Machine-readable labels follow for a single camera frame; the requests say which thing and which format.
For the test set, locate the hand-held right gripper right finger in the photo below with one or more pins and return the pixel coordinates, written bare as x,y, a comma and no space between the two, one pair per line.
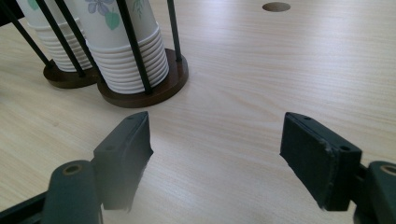
314,155

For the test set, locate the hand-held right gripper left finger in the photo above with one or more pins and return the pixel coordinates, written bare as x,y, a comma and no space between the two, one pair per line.
123,155

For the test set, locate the black rod cup holder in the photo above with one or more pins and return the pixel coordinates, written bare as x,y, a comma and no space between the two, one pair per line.
168,84

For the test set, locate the stack of floral white cups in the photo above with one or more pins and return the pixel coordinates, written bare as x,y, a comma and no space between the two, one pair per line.
106,40

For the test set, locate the stack of plain white cups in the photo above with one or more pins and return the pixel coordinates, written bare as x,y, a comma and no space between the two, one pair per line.
53,40

